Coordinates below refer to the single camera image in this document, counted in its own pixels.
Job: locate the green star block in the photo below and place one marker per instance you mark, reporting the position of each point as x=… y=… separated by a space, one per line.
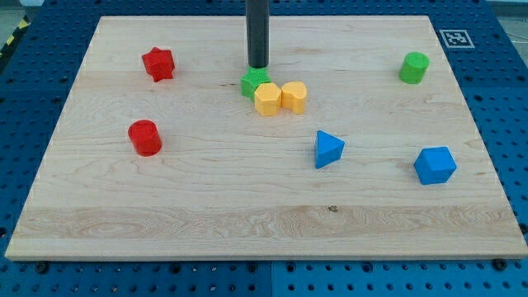
x=252 y=79

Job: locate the red star block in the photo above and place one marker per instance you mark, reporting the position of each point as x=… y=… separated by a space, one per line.
x=159 y=64

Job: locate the yellow hexagon block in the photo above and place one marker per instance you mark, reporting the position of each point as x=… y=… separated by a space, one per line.
x=267 y=99

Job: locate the yellow heart block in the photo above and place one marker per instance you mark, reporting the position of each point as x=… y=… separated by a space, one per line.
x=294 y=96

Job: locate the blue triangle block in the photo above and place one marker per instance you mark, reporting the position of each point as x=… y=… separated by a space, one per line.
x=328 y=149

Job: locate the wooden board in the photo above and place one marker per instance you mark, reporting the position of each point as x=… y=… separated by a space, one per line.
x=231 y=184

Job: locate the red cylinder block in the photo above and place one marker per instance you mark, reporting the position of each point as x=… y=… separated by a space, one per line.
x=145 y=138

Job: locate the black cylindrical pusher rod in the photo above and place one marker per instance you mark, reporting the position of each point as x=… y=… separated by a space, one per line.
x=257 y=26

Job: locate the green cylinder block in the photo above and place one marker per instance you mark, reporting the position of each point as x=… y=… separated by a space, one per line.
x=414 y=67

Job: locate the blue cube block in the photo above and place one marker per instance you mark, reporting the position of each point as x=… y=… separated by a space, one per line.
x=434 y=165

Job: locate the white fiducial marker tag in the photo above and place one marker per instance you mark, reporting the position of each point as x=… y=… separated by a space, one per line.
x=456 y=39

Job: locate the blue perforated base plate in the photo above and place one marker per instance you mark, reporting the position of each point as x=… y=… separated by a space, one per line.
x=36 y=82

